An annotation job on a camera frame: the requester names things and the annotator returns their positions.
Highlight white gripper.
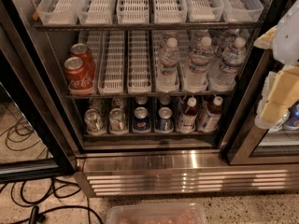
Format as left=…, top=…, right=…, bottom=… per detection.
left=253, top=0, right=299, bottom=129

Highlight red coke can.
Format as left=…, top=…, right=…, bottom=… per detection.
left=70, top=43, right=95, bottom=78
left=64, top=57, right=93, bottom=95

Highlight top shelf tray six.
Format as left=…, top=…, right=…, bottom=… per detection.
left=221, top=0, right=263, bottom=22

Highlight closed right fridge door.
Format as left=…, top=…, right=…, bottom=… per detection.
left=227, top=0, right=299, bottom=165

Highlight top shelf tray five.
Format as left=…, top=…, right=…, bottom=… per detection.
left=186, top=0, right=224, bottom=22

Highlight top shelf tray four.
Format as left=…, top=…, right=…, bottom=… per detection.
left=153, top=0, right=188, bottom=24

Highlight right blue pepsi can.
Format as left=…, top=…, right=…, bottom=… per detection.
left=155, top=107, right=173, bottom=133

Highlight blue pepsi can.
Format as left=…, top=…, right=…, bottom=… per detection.
left=133, top=106, right=150, bottom=133
left=155, top=107, right=173, bottom=133

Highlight left blue pepsi can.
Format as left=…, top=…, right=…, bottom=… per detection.
left=133, top=106, right=150, bottom=133

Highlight top shelf tray three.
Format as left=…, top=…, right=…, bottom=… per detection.
left=117, top=0, right=150, bottom=24

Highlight steel fridge bottom grille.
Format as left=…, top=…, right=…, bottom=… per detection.
left=74, top=150, right=299, bottom=197

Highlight top shelf tray two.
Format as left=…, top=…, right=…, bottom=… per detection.
left=77, top=0, right=116, bottom=25

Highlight top shelf tray one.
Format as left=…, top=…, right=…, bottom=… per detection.
left=36, top=0, right=79, bottom=25

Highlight open fridge glass door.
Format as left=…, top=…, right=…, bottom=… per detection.
left=0, top=5, right=76, bottom=183

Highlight front right water bottle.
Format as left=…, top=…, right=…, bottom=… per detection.
left=208, top=37, right=247, bottom=91

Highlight water bottle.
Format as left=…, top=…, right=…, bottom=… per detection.
left=157, top=37, right=180, bottom=92
left=208, top=37, right=247, bottom=91
left=185, top=36, right=214, bottom=92

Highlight front middle water bottle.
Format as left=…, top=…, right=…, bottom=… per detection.
left=185, top=36, right=214, bottom=92

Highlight right brown tea bottle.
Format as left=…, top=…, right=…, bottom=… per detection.
left=198, top=96, right=223, bottom=133

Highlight brown tea bottle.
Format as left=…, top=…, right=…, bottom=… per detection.
left=177, top=97, right=198, bottom=133
left=198, top=96, right=223, bottom=133

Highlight left brown tea bottle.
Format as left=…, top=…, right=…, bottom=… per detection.
left=177, top=97, right=198, bottom=133

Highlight front left water bottle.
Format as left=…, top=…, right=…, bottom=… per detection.
left=157, top=37, right=180, bottom=92

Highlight empty middle tray right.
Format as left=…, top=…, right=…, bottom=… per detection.
left=127, top=31, right=151, bottom=94

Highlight clear plastic floor container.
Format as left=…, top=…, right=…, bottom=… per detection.
left=106, top=203, right=207, bottom=224

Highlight black floor cables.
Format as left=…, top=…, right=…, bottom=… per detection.
left=0, top=115, right=105, bottom=224

